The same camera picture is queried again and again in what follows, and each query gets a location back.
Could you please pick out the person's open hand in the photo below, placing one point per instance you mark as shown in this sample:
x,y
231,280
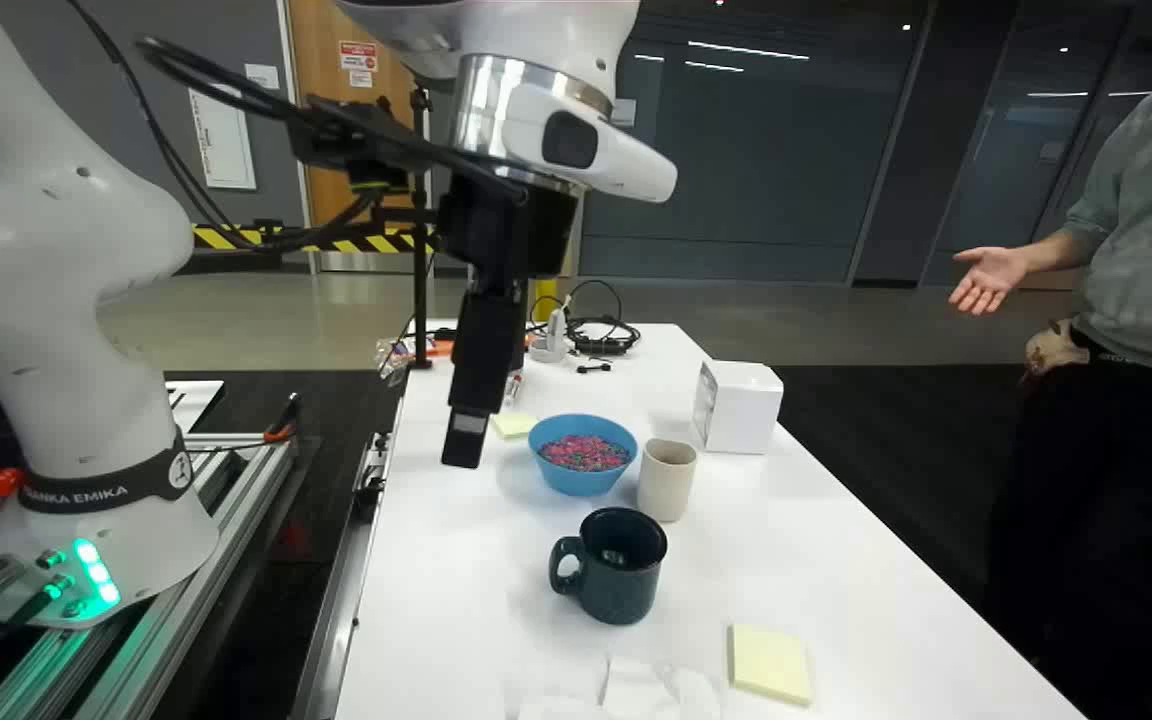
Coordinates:
x,y
990,276

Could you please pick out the black device on table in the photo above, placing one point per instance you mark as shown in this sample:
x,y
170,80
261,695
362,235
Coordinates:
x,y
602,335

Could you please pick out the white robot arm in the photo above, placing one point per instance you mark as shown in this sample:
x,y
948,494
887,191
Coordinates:
x,y
79,229

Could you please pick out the beige ceramic cup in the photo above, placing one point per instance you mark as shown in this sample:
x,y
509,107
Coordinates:
x,y
664,479

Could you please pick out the yellow sticky note pad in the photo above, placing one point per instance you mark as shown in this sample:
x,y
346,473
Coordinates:
x,y
771,666

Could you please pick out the aluminium rail frame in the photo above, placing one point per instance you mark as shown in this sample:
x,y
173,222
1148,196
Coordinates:
x,y
223,604

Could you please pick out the person in grey sweater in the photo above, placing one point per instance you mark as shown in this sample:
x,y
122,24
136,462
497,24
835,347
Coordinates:
x,y
1071,544

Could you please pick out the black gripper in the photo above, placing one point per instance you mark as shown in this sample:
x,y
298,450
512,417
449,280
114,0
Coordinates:
x,y
507,235

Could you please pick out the blue bowl with beads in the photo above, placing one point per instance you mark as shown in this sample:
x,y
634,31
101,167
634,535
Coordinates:
x,y
583,453

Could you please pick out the black camera tripod stand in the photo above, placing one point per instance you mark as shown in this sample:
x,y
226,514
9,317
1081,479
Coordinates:
x,y
420,235

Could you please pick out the dark green mug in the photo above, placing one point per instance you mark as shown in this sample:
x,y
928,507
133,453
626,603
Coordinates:
x,y
609,565

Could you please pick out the white napkin dispenser box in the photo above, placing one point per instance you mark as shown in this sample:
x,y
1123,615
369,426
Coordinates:
x,y
738,406

